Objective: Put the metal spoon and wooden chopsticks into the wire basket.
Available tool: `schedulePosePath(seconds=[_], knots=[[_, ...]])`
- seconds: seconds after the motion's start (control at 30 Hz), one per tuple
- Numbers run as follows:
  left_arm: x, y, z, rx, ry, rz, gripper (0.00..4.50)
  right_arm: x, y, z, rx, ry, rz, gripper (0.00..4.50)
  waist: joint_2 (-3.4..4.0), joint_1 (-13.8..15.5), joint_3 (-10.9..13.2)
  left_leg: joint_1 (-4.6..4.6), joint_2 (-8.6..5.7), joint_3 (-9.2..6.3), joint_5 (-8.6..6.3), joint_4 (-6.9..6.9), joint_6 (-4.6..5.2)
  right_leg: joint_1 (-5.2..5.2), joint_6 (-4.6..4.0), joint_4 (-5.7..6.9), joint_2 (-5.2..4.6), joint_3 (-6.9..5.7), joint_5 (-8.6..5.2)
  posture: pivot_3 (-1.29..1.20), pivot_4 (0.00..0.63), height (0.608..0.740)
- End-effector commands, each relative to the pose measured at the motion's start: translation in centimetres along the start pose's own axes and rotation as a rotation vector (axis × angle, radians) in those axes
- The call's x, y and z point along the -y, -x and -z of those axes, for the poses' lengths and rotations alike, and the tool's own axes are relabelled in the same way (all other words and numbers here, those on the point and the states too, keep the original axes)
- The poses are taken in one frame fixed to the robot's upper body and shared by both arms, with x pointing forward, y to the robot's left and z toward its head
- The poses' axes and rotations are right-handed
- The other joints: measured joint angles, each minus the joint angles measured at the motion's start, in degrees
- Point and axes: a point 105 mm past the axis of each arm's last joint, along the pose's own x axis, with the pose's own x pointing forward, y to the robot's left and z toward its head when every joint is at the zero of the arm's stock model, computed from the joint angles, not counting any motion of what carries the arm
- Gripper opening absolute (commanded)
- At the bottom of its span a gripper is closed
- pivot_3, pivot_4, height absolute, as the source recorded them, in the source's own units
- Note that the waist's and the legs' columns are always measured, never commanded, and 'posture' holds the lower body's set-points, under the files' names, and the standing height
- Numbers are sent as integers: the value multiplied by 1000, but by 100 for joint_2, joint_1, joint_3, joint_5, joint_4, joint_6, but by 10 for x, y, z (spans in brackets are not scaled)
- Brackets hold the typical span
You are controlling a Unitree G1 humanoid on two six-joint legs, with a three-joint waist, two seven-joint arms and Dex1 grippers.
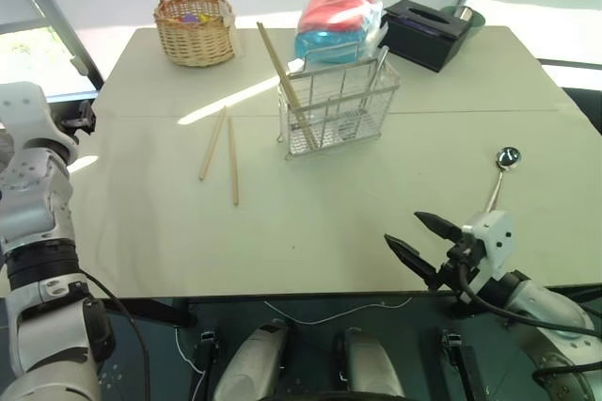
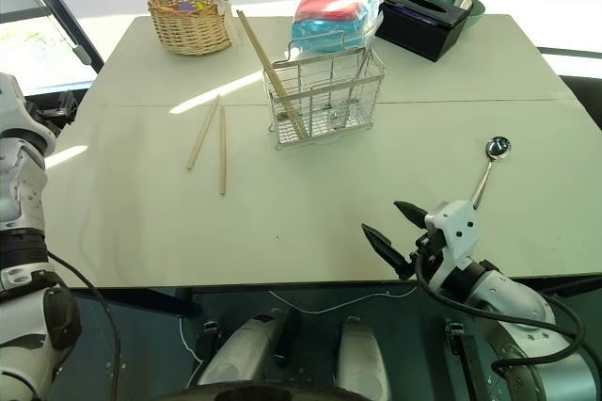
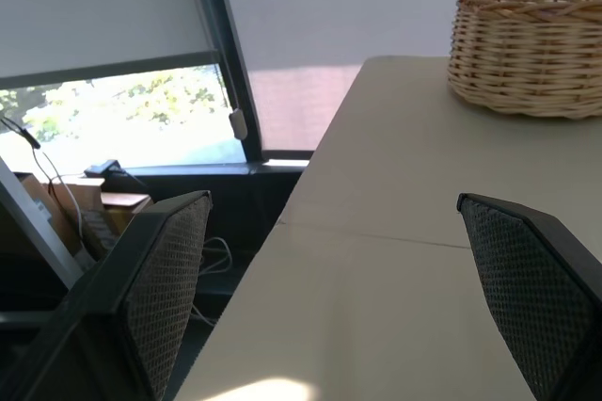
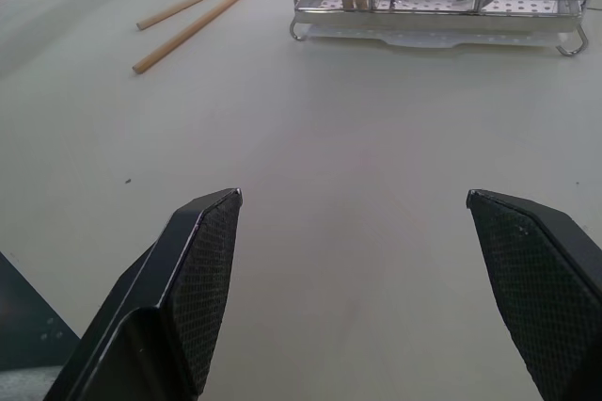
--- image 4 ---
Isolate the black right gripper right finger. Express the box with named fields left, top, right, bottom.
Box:
left=466, top=188, right=602, bottom=401

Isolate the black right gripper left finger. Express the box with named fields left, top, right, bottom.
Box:
left=44, top=187, right=244, bottom=401

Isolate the white plastic drip tray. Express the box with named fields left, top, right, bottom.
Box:
left=300, top=24, right=580, bottom=52

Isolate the chrome wire cutlery rack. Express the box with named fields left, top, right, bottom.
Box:
left=285, top=0, right=602, bottom=57

